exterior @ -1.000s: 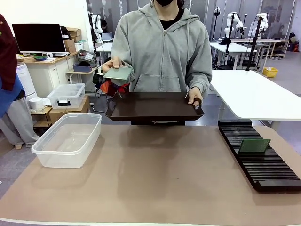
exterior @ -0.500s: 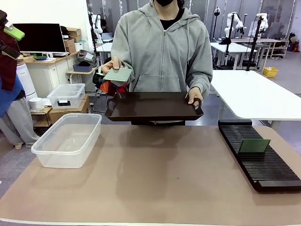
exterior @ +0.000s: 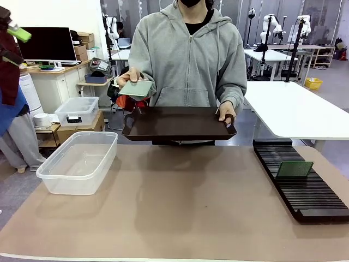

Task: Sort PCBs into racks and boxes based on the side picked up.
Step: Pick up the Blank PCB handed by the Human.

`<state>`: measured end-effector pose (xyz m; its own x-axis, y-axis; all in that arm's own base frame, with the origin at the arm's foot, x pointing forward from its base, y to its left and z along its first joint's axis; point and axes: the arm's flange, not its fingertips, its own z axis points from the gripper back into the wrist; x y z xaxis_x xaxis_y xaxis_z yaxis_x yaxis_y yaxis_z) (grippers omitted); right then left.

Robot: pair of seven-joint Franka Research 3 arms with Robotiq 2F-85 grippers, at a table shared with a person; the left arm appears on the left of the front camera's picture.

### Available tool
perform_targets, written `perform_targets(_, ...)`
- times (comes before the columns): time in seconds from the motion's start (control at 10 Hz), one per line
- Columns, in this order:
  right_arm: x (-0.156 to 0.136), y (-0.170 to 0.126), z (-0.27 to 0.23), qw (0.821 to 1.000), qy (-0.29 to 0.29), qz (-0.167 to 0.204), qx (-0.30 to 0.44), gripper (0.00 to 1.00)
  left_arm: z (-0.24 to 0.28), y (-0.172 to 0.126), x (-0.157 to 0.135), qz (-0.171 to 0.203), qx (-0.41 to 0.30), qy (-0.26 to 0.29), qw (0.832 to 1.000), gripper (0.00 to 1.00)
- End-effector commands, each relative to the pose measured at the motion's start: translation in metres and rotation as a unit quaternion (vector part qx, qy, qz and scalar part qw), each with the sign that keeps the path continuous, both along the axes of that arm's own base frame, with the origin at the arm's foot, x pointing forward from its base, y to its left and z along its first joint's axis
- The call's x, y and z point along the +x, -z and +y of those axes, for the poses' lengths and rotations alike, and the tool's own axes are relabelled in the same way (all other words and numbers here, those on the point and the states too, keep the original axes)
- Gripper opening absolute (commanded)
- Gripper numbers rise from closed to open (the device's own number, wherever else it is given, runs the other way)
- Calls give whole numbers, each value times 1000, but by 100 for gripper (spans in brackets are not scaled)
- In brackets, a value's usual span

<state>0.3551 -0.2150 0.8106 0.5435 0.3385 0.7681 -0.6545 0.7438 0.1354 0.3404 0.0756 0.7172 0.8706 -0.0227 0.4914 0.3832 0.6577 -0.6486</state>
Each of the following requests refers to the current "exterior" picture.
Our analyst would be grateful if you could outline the square green PCB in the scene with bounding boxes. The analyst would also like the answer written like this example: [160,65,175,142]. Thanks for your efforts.
[118,80,153,99]

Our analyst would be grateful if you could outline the dark brown serving tray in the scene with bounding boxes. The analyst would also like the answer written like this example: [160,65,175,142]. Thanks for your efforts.
[121,106,238,142]

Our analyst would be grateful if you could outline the wide green PCB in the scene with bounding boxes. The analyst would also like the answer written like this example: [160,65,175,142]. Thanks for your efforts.
[277,160,315,178]

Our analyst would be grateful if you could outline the person's left forearm grey sleeve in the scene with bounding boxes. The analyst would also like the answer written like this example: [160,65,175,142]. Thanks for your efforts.
[216,78,248,110]

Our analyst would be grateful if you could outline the stacked cardboard boxes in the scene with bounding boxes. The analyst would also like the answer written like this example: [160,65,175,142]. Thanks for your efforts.
[73,31,95,62]

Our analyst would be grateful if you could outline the person's right hand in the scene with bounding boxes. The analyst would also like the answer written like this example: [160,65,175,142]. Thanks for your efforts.
[116,67,158,96]

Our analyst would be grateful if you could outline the person's left hand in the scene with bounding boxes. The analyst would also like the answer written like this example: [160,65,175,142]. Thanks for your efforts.
[218,100,236,128]

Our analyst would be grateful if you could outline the black computer monitor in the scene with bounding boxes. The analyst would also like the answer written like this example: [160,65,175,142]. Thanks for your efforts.
[13,27,78,63]

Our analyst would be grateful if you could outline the bystander in maroon top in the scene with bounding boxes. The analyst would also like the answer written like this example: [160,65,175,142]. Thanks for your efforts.
[0,28,47,172]

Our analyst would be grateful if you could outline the white cylindrical air purifier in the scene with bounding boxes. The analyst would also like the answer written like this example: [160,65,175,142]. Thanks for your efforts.
[18,72,44,115]

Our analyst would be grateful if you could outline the white cabinet with wooden top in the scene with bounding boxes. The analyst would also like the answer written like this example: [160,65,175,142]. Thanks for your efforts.
[27,59,92,114]

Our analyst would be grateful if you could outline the small white cylinder container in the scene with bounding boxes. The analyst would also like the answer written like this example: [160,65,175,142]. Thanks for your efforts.
[33,113,52,128]

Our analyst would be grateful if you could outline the clear lidded storage bin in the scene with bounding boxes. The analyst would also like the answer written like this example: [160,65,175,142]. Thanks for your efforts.
[54,97,99,127]

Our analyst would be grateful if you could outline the small cart with blue tray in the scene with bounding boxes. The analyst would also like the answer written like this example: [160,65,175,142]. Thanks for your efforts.
[77,73,114,107]

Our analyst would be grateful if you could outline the white background desk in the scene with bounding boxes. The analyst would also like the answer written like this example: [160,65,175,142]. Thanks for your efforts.
[111,49,131,77]

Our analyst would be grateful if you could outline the large cardboard box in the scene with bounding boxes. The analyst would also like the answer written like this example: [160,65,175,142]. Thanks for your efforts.
[56,110,106,144]

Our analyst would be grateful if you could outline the clear plastic box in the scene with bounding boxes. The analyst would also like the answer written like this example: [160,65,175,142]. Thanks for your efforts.
[36,131,119,196]

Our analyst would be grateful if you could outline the chair with piled clothes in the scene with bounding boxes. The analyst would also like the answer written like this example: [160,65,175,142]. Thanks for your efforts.
[107,64,151,114]

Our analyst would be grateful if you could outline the person's grey hoodie torso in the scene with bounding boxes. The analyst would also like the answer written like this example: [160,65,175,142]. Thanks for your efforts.
[127,0,248,109]

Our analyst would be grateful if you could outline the black face mask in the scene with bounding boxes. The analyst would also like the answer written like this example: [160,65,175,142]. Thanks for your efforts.
[178,0,204,8]

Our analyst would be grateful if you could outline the black tripod stand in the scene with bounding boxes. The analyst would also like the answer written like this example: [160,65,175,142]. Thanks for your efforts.
[250,15,273,81]
[285,18,305,83]

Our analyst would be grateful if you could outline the white background table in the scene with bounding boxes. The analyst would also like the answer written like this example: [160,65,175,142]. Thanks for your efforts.
[244,48,298,80]

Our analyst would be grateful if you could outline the white background robot on stand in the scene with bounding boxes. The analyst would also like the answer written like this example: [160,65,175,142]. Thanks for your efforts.
[296,15,312,43]

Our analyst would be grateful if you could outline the yellow plastic basket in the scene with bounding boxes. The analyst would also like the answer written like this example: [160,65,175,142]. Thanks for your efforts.
[304,78,323,91]

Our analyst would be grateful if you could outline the black slotted PCB rack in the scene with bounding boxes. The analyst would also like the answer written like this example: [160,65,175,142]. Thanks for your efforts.
[252,138,349,224]

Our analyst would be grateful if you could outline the black wire side table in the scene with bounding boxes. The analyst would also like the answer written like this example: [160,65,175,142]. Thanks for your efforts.
[35,124,62,150]

